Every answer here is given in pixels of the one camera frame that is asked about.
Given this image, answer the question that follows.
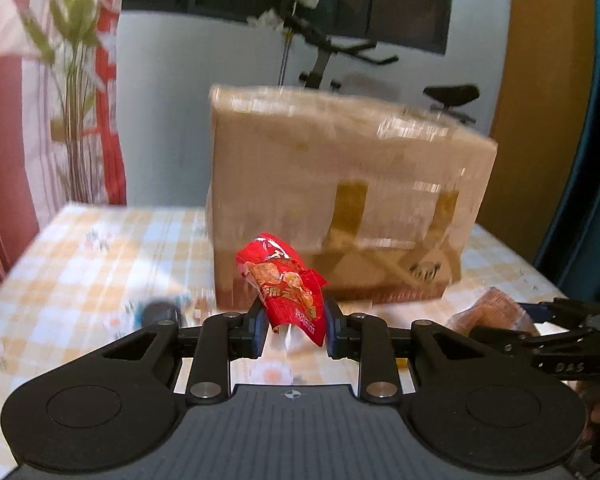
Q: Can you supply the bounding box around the brown snack packet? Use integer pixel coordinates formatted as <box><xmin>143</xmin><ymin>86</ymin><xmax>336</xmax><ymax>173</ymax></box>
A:
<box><xmin>444</xmin><ymin>287</ymin><xmax>540</xmax><ymax>337</ymax></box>

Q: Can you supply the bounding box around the red bamboo print curtain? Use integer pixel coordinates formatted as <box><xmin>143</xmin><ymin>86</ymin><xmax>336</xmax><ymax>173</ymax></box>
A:
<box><xmin>0</xmin><ymin>0</ymin><xmax>128</xmax><ymax>311</ymax></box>

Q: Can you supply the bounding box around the dark round object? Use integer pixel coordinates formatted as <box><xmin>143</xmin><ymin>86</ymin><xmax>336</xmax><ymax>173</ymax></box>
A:
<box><xmin>139</xmin><ymin>301</ymin><xmax>182</xmax><ymax>328</ymax></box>

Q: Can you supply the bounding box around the yellow checked tablecloth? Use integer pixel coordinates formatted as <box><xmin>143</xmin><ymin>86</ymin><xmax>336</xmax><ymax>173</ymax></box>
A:
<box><xmin>0</xmin><ymin>202</ymin><xmax>568</xmax><ymax>480</ymax></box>

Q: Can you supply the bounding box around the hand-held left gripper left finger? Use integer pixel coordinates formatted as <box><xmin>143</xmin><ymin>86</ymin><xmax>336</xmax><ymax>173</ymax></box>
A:
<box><xmin>102</xmin><ymin>298</ymin><xmax>269</xmax><ymax>406</ymax></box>

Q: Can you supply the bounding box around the dark window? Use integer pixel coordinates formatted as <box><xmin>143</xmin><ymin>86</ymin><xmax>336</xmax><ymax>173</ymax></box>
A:
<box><xmin>121</xmin><ymin>0</ymin><xmax>455</xmax><ymax>56</ymax></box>

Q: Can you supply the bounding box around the metal pole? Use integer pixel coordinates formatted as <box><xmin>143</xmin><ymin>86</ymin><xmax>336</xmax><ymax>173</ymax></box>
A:
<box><xmin>279</xmin><ymin>7</ymin><xmax>293</xmax><ymax>87</ymax></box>

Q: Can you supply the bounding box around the red snack packet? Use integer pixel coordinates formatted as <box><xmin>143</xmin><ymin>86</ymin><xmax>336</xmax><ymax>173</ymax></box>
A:
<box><xmin>235</xmin><ymin>232</ymin><xmax>329</xmax><ymax>347</ymax></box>

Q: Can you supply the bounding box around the black exercise bike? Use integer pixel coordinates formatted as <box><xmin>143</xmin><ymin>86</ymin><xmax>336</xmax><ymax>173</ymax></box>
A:
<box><xmin>279</xmin><ymin>10</ymin><xmax>481</xmax><ymax>128</ymax></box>

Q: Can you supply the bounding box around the wooden door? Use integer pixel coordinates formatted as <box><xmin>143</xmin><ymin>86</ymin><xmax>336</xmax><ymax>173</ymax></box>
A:
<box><xmin>477</xmin><ymin>0</ymin><xmax>598</xmax><ymax>266</ymax></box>

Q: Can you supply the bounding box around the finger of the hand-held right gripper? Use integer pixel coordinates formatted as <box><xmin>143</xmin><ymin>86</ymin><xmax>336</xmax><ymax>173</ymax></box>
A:
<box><xmin>517</xmin><ymin>298</ymin><xmax>600</xmax><ymax>330</ymax></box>
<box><xmin>469</xmin><ymin>326</ymin><xmax>599</xmax><ymax>363</ymax></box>

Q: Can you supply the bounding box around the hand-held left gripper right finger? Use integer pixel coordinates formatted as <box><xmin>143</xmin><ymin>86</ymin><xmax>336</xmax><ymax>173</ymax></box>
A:
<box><xmin>322</xmin><ymin>297</ymin><xmax>482</xmax><ymax>404</ymax></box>

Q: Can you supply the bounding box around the crumpled white cloth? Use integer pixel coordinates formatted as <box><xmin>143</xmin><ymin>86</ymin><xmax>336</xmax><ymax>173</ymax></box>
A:
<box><xmin>247</xmin><ymin>9</ymin><xmax>287</xmax><ymax>31</ymax></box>

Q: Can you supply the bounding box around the taped cardboard box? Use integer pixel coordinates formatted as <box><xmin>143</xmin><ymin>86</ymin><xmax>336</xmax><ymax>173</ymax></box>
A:
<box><xmin>205</xmin><ymin>84</ymin><xmax>499</xmax><ymax>310</ymax></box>

